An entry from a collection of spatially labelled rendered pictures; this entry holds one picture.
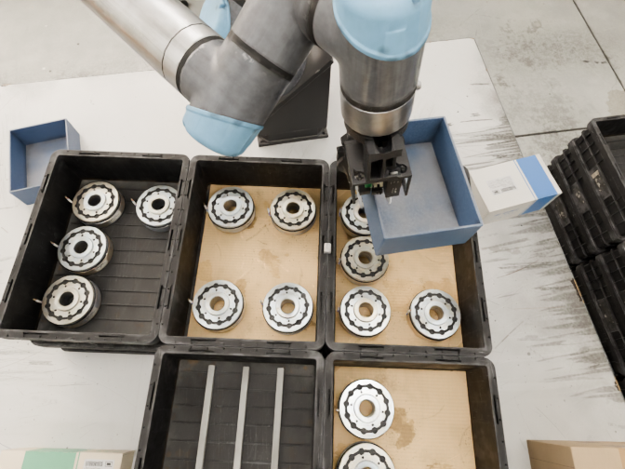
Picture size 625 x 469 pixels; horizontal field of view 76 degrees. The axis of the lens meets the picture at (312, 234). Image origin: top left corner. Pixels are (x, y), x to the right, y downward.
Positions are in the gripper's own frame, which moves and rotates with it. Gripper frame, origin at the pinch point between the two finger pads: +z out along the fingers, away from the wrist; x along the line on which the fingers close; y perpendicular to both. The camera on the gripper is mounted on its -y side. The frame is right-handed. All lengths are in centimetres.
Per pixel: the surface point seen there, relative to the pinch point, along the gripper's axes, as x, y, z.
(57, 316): -63, 8, 19
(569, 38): 144, -142, 131
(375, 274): 0.8, 6.9, 26.7
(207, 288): -33.8, 5.8, 22.8
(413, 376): 4.7, 27.7, 30.1
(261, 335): -24.1, 16.1, 26.7
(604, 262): 83, -1, 85
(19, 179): -86, -34, 29
